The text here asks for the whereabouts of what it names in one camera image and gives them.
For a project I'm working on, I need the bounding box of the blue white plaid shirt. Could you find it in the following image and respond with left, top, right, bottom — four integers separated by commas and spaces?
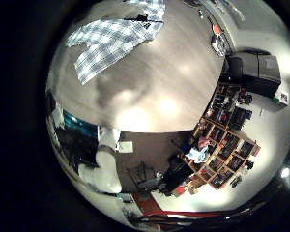
66, 0, 167, 86

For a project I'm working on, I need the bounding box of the red and white object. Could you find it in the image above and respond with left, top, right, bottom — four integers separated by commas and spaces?
211, 23, 230, 57

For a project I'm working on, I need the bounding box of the teal box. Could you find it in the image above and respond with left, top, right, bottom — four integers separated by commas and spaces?
62, 109, 100, 139

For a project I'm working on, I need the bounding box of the large black case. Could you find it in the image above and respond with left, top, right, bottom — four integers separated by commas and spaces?
226, 51, 283, 98

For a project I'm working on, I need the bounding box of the white paper sheet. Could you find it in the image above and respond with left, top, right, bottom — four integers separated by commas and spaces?
117, 140, 134, 154

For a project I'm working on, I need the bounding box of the wooden cubby shelf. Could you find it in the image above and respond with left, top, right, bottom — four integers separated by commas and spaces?
178, 81, 262, 191

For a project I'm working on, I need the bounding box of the blue white cloth bundle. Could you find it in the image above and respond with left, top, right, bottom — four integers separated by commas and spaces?
185, 146, 211, 163

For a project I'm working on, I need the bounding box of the black metal stand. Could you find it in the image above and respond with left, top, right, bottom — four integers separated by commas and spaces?
127, 160, 165, 194

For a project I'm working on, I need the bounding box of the small white box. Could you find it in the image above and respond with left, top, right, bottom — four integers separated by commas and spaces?
274, 90, 289, 107

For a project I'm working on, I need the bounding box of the red floor mat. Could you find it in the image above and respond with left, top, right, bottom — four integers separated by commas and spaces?
131, 192, 236, 220

